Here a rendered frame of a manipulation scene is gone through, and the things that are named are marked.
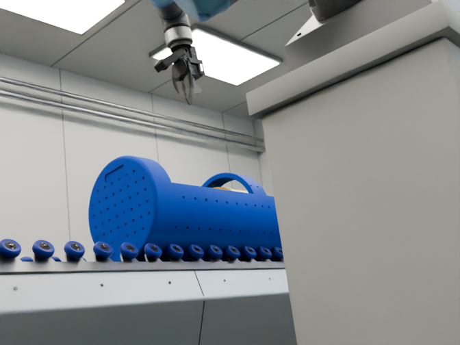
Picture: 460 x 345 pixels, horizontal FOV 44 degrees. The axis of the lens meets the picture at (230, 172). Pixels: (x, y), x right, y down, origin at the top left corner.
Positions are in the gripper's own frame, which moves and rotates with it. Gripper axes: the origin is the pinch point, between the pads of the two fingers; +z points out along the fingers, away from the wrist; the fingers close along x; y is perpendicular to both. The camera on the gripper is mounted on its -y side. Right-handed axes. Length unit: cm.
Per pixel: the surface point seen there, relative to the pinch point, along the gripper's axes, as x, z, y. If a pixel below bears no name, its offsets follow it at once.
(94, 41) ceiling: 264, -188, 163
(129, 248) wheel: -13, 48, -43
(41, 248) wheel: -16, 46, -66
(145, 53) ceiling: 260, -183, 216
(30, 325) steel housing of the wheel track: -17, 61, -71
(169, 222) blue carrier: -15, 43, -30
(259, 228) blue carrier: -11.8, 45.7, 6.5
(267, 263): -9, 56, 9
